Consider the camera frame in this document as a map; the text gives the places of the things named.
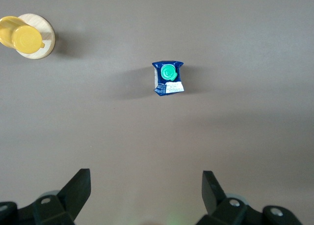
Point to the yellow plastic cup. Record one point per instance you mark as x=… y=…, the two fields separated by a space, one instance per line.
x=22 y=38

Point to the blue milk carton green cap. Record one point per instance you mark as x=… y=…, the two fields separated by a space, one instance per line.
x=162 y=82

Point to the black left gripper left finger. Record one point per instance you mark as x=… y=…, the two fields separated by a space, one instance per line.
x=73 y=193

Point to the round wooden cup stand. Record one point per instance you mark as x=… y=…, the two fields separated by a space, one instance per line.
x=47 y=29

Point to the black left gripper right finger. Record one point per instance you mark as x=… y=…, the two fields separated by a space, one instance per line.
x=216 y=198

